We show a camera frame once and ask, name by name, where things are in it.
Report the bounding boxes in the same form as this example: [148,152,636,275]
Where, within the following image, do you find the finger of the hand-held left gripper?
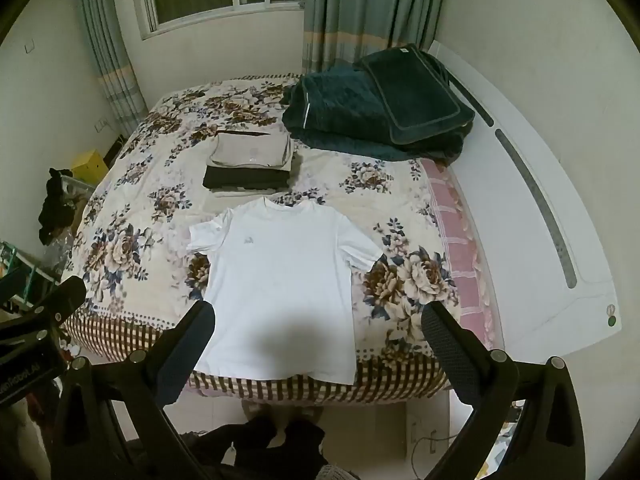
[0,276,87,346]

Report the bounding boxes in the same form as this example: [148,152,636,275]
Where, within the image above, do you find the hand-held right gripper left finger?
[50,301,217,480]

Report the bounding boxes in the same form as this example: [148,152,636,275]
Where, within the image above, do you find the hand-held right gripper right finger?
[421,301,588,480]

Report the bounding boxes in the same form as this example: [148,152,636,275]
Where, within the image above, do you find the white t-shirt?
[186,197,385,386]

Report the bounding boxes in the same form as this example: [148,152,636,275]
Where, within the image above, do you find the dark clothes pile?
[175,405,331,480]

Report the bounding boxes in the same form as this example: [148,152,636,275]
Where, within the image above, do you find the green rack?
[0,240,56,311]

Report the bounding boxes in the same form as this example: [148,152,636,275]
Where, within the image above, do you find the pink striped sheet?
[425,160,507,356]

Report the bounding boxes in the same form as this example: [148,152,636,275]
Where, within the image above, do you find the floral blanket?
[59,74,463,405]

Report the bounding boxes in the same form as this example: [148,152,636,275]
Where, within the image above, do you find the yellow box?
[71,150,108,178]

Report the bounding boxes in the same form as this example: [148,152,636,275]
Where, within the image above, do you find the white headboard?
[427,40,622,346]

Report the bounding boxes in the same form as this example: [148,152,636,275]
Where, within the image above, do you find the grey folded garment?
[208,131,293,170]

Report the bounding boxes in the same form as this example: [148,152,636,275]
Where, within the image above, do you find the grey-green curtain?
[70,0,148,133]
[302,0,451,78]

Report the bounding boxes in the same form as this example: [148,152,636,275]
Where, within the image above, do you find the dark green quilt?
[281,62,476,165]

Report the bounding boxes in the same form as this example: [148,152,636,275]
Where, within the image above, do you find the floor cable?
[410,430,468,461]

